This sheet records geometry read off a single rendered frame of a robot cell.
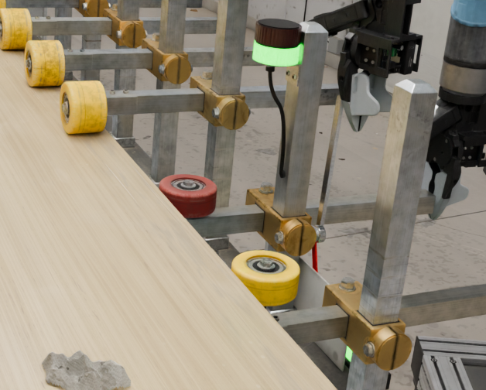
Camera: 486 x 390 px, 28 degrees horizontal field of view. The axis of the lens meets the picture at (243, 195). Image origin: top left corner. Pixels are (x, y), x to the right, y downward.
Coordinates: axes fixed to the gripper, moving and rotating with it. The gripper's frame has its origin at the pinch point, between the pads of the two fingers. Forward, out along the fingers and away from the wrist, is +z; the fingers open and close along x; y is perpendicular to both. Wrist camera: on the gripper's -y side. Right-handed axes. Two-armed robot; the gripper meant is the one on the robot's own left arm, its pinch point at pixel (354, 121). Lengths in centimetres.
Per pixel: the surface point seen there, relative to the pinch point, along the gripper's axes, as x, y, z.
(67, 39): 32, -116, 17
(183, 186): -23.9, -9.4, 8.0
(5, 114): -28, -48, 8
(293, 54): -15.4, 0.8, -11.8
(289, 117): -12.9, -1.0, -2.4
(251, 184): 151, -162, 98
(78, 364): -62, 20, 7
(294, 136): -13.2, 0.4, -0.1
